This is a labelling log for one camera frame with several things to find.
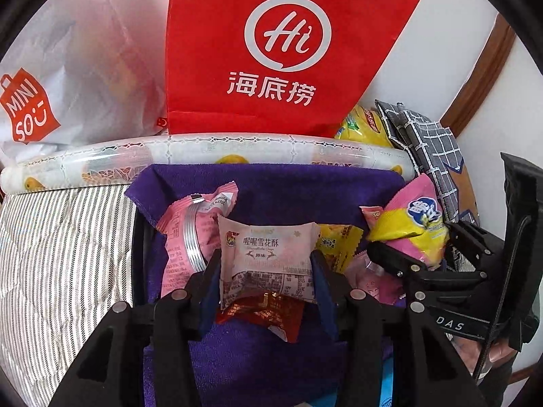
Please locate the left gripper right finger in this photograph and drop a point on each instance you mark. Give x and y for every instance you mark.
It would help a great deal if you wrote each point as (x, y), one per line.
(427, 369)

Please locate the small pink candy packet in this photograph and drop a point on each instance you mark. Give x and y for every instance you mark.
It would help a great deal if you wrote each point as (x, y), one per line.
(364, 274)

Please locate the strawberry white snack packet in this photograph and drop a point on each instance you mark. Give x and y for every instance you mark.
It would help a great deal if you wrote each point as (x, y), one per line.
(371, 213)

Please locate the grey checked folded cloth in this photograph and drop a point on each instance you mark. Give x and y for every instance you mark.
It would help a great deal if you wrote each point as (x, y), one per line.
(435, 153)

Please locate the blue tissue pack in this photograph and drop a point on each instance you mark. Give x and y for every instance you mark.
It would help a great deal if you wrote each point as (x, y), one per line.
(366, 384)

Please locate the red snack packet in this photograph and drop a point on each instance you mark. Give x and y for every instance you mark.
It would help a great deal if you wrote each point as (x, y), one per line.
(279, 314)

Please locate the red Haidilao paper bag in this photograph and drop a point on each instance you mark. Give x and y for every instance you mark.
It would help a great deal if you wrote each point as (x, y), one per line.
(277, 66)

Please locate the pale pink nougat packet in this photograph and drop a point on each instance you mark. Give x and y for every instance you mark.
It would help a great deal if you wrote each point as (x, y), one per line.
(258, 259)

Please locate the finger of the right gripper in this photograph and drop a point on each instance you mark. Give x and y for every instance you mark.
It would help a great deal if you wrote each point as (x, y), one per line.
(408, 268)
(471, 247)

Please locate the white Miniso plastic bag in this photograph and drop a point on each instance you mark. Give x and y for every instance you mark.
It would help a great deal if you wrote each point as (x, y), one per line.
(73, 77)

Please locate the pink yellow chip bag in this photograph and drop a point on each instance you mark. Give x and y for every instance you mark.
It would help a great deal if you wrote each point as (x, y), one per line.
(413, 223)

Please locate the purple towel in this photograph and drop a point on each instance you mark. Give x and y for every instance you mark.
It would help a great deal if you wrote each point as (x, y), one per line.
(242, 364)

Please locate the pink silver-striped snack packet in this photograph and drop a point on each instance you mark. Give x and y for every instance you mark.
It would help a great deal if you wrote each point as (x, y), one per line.
(191, 227)

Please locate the brown wooden door frame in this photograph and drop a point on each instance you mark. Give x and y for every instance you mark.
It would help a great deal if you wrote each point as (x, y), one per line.
(483, 77)

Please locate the yellow pyramid snack packet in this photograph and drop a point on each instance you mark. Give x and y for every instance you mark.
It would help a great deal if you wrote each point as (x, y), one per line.
(338, 243)

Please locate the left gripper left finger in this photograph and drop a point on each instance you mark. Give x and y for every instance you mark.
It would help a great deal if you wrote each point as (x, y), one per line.
(109, 369)

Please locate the yellow snack bag behind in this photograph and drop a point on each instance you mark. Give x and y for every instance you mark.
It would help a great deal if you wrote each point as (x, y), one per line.
(364, 126)

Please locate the rolled patterned mat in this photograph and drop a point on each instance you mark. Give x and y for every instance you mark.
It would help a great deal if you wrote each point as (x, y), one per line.
(120, 162)

